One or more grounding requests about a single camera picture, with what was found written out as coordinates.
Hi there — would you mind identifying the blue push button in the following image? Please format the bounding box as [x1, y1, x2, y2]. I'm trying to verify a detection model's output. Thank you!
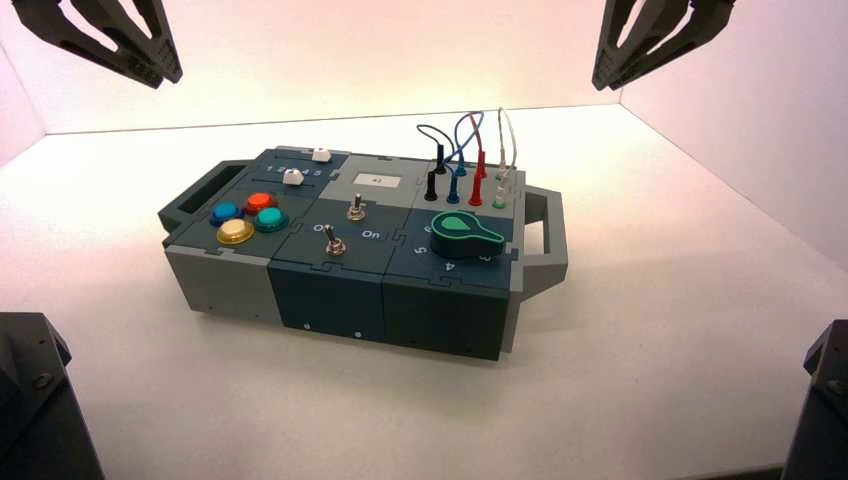
[209, 201, 244, 227]

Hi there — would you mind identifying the dark rotary knob green pointer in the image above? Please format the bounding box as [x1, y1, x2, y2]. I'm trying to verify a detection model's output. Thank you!
[430, 210, 506, 261]

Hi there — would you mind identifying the orange push button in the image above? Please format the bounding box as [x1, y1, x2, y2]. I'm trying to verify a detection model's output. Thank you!
[243, 192, 278, 217]

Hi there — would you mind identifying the blue banana plug cable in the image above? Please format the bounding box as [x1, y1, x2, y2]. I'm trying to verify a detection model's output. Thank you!
[445, 111, 486, 205]

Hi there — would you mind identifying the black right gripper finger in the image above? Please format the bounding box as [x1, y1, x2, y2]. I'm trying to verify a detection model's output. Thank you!
[606, 0, 737, 91]
[592, 0, 690, 91]

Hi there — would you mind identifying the black banana plug cable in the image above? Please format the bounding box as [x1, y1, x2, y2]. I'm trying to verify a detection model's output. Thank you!
[415, 123, 458, 203]

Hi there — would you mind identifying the yellow push button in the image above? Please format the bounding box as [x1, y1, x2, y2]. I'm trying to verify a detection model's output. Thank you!
[216, 218, 256, 246]

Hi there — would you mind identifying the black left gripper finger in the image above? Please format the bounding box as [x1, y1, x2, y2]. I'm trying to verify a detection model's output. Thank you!
[11, 0, 164, 90]
[132, 0, 183, 85]

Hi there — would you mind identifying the red banana plug cable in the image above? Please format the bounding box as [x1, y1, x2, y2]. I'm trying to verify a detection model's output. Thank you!
[466, 112, 490, 207]

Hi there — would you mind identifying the grey and teal task box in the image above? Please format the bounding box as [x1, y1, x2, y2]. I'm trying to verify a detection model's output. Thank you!
[157, 145, 569, 362]

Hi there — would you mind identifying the white banana plug cable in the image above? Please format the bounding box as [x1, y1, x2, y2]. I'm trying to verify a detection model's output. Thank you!
[492, 107, 519, 211]

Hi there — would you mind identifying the teal push button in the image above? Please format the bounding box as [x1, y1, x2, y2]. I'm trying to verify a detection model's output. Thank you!
[253, 207, 289, 234]

